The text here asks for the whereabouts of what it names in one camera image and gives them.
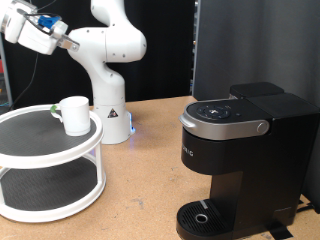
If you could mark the grey metal pole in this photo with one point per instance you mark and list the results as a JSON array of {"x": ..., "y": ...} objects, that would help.
[{"x": 6, "y": 76}]

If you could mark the white two-tier turntable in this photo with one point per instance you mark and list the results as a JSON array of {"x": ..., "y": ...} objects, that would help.
[{"x": 50, "y": 160}]

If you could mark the dark grey back panel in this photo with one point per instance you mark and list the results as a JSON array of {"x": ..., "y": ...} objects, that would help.
[{"x": 250, "y": 40}]

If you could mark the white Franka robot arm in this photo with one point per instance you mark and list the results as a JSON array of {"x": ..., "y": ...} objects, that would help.
[{"x": 110, "y": 43}]

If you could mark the black tape strip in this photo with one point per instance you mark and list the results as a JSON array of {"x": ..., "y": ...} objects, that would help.
[{"x": 280, "y": 230}]

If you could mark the black Keurig coffee machine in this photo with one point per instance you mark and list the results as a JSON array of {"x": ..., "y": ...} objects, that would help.
[{"x": 266, "y": 166}]

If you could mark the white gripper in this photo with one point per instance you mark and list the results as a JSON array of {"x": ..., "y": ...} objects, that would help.
[{"x": 36, "y": 40}]

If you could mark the black curtain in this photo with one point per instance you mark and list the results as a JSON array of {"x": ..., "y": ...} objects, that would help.
[{"x": 166, "y": 66}]

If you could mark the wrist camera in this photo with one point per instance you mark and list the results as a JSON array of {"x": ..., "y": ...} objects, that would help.
[{"x": 48, "y": 22}]

